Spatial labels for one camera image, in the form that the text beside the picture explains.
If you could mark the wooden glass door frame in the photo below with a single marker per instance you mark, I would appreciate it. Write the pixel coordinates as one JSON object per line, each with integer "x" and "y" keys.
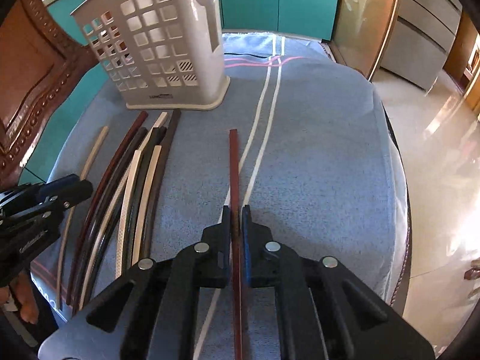
{"x": 362, "y": 30}

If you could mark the maroon chopstick group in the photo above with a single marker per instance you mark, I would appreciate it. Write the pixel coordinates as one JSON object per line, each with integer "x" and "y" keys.
{"x": 236, "y": 240}

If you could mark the carved wooden chair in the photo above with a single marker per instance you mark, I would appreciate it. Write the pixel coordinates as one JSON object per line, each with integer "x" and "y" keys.
{"x": 48, "y": 78}

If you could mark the dark brown chopstick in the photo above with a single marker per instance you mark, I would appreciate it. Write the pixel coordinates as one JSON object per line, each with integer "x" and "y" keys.
{"x": 148, "y": 228}

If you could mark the grey drawer cabinet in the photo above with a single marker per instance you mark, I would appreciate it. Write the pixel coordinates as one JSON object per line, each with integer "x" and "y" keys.
{"x": 421, "y": 40}

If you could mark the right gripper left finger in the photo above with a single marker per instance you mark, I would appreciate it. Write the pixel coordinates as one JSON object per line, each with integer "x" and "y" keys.
{"x": 216, "y": 262}

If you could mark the grey perforated utensil holder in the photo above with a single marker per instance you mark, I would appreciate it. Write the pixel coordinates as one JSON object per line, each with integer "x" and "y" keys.
{"x": 160, "y": 54}

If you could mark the cream textured chopstick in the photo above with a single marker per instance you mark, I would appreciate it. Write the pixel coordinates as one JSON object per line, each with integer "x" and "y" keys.
{"x": 138, "y": 239}
{"x": 125, "y": 209}

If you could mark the black chopstick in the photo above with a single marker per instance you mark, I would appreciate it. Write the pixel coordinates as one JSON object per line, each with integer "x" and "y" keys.
{"x": 118, "y": 215}

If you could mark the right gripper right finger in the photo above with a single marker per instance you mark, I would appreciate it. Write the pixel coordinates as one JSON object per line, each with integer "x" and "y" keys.
{"x": 259, "y": 269}

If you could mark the reddish brown chopstick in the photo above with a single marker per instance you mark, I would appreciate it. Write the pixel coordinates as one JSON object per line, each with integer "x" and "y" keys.
{"x": 97, "y": 196}

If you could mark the blue towel cloth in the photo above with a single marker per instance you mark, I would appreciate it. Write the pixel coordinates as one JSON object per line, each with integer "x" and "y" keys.
{"x": 318, "y": 167}

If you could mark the person's left hand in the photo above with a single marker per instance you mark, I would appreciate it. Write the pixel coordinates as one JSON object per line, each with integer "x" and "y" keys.
{"x": 22, "y": 289}

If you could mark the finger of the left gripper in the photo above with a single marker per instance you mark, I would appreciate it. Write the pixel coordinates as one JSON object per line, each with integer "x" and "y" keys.
{"x": 64, "y": 193}

